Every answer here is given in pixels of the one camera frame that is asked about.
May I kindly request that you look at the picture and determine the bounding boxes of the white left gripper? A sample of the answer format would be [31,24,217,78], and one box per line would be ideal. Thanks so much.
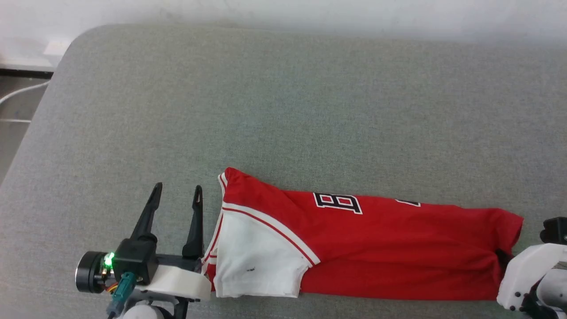
[130,183,212,303]

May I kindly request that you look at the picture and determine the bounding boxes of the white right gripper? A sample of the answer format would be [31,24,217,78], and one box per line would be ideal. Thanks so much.
[495,242,567,311]

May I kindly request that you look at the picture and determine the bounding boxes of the red and white jersey shirt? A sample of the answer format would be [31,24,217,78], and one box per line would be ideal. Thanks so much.
[202,167,524,301]

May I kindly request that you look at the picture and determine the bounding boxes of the teal connector cable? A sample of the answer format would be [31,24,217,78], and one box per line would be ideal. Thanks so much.
[105,272,137,319]

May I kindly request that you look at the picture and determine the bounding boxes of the white floor cable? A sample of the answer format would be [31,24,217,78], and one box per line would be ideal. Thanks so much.
[0,80,50,107]

